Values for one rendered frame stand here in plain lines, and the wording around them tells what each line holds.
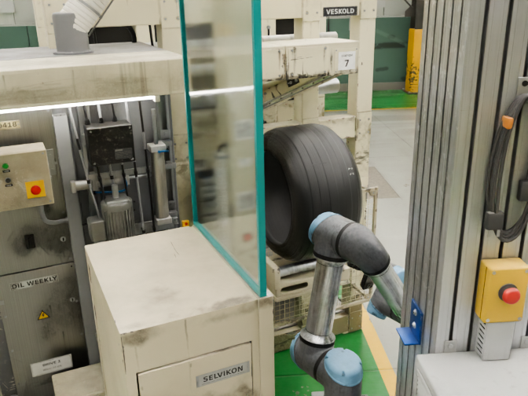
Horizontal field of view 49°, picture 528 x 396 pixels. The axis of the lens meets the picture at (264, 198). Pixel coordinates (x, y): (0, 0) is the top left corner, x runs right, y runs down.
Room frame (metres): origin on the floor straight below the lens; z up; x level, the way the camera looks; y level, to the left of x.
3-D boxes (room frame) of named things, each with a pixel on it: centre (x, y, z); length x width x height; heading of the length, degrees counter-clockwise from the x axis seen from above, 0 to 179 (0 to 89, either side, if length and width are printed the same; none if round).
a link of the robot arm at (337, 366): (1.48, -0.23, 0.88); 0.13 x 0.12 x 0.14; 36
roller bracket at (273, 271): (2.25, 0.03, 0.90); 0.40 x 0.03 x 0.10; 24
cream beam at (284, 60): (2.65, -0.12, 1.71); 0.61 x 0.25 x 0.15; 114
